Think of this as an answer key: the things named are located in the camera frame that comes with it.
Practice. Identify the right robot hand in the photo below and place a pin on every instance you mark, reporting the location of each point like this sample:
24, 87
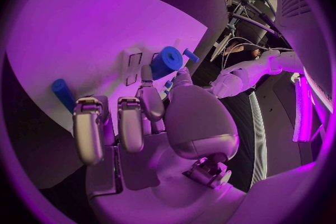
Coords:
199, 119

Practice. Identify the large blue cylinder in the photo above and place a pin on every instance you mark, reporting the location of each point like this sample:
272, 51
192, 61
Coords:
165, 62

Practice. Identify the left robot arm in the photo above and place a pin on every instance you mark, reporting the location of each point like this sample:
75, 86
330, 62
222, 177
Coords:
249, 72

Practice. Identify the white task board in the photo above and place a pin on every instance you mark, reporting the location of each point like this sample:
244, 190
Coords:
78, 39

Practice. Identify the small blue peg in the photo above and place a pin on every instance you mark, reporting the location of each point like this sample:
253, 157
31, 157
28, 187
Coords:
193, 57

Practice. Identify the monitor screen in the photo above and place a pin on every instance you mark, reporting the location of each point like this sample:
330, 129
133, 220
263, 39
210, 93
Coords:
221, 45

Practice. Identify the person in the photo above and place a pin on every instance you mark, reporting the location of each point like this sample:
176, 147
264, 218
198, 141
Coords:
244, 52

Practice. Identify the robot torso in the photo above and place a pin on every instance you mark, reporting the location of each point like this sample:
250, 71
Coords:
280, 133

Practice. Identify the glowing light bar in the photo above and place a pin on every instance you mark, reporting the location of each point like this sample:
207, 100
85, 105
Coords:
303, 108

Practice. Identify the thin long blue cylinder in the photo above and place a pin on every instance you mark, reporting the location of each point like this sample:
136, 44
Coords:
63, 93

